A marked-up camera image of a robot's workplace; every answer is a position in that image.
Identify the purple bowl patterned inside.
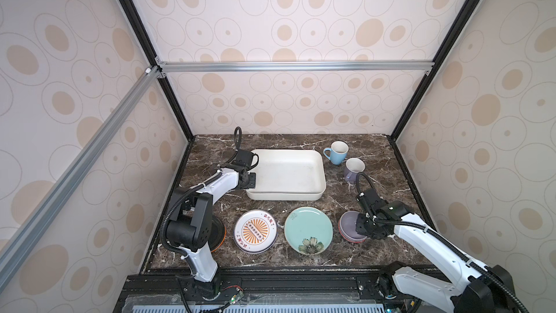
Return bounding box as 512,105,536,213
338,211,367,243

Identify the white plastic bin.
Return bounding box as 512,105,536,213
246,149,327,201

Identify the mint green flower plate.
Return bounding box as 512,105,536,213
284,207,333,256

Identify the white plate orange sunburst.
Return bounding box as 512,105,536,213
234,210,277,254

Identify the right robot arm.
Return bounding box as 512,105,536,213
356,188,527,312

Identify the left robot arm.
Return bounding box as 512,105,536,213
159,149,260,283

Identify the purple mug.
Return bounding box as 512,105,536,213
344,158,366,183

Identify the orange bowl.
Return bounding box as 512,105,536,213
208,216,227,252

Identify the light blue mug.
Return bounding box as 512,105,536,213
323,141,349,165

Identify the horizontal aluminium rail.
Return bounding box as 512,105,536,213
160,60,434,73

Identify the black frame post left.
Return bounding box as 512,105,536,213
118,0,194,141

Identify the black frame post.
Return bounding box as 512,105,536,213
118,0,194,141
389,0,481,143

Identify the left diagonal aluminium rail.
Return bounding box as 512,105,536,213
1,65,161,290

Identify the black frame post right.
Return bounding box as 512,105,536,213
389,0,481,143

